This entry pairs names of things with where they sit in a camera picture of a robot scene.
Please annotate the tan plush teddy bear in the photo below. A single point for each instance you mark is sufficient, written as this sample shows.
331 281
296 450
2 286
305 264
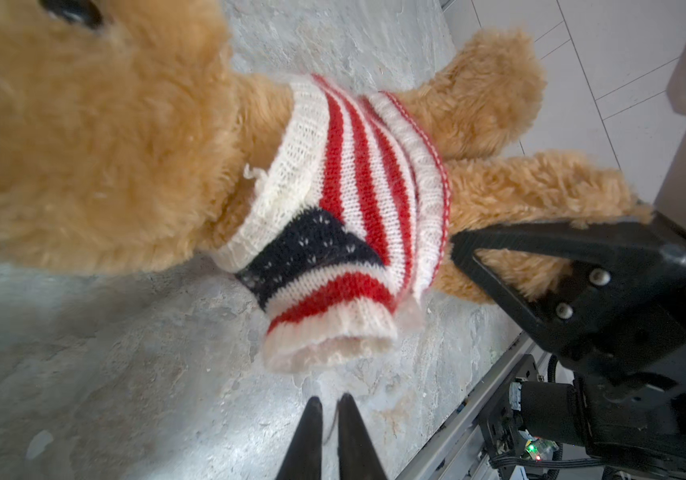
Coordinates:
125 133

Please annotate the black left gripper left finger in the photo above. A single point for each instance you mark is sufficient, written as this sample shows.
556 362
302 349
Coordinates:
303 459

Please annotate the red white striped knit sweater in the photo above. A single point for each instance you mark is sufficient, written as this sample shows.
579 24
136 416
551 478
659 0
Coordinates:
346 230

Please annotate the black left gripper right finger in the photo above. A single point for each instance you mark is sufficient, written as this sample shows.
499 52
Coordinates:
357 456

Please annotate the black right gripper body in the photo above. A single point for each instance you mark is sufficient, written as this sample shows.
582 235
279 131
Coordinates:
642 356

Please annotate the right circuit board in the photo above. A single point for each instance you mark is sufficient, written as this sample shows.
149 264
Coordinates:
539 449

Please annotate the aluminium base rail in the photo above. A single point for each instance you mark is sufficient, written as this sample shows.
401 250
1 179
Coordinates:
455 451

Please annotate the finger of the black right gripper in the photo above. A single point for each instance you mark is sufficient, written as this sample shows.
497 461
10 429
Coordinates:
613 270

